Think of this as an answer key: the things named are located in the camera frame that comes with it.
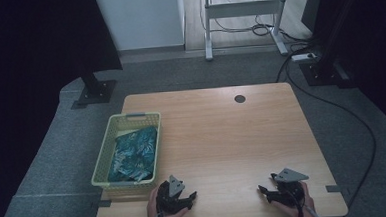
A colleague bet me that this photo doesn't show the teal floral shirt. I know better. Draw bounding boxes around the teal floral shirt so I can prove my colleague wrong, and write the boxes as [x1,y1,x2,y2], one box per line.
[104,124,161,184]

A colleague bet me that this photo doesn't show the white desk frame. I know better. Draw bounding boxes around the white desk frame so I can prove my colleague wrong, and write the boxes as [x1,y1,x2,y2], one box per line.
[192,0,290,62]

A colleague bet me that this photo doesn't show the long black floor cable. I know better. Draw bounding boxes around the long black floor cable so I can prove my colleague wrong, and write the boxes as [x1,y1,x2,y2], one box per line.
[273,42,382,217]

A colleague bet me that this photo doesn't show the white cabinet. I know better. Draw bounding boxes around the white cabinet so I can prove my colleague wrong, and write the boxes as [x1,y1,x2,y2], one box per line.
[93,0,188,53]

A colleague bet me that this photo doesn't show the yellow-green plastic basket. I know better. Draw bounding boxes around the yellow-green plastic basket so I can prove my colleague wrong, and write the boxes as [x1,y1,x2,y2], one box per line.
[87,110,166,191]

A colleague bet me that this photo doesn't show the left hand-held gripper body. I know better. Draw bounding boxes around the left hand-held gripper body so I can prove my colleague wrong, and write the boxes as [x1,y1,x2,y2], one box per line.
[153,173,189,217]

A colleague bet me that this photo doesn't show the tangled black cables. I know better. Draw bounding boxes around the tangled black cables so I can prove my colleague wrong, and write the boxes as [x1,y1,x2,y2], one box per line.
[207,0,314,50]

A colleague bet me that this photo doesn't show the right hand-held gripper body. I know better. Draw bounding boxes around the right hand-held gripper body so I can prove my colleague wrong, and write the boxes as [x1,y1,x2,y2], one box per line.
[269,167,311,208]

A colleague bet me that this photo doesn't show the dark curtain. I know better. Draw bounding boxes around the dark curtain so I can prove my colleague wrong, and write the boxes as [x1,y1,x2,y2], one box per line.
[0,0,132,217]
[299,0,386,144]

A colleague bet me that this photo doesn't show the right hand-held gripper cable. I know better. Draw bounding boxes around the right hand-held gripper cable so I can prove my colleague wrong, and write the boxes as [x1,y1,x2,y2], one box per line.
[282,186,320,217]

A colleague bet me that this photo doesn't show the white power strip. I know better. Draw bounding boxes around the white power strip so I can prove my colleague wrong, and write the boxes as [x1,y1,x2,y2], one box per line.
[290,52,319,63]

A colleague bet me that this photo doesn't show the black metal stand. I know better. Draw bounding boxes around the black metal stand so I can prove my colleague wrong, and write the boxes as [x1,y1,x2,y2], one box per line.
[295,0,371,92]
[68,69,119,111]

